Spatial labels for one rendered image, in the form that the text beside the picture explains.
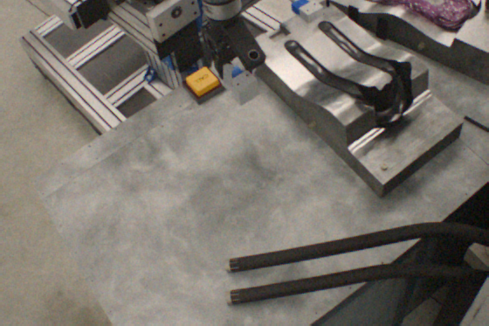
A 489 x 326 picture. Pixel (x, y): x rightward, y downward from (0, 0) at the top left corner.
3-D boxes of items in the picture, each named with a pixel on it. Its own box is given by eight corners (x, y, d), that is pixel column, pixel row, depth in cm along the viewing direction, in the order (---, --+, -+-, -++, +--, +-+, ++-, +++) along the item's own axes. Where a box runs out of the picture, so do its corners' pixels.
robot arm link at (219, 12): (246, -6, 115) (211, 13, 113) (250, 10, 119) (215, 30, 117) (225, -24, 119) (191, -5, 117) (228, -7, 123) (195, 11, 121)
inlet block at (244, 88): (209, 73, 143) (205, 58, 139) (226, 63, 145) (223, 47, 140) (241, 106, 136) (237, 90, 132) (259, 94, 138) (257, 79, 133)
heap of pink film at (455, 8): (368, 4, 158) (368, -18, 151) (398, -29, 165) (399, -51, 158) (454, 42, 146) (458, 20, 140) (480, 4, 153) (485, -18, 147)
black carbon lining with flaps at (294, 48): (279, 51, 150) (276, 24, 142) (329, 23, 154) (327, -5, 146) (375, 140, 131) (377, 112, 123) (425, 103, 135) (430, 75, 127)
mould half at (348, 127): (249, 68, 157) (242, 31, 146) (326, 23, 163) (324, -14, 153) (381, 198, 130) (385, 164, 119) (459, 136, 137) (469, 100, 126)
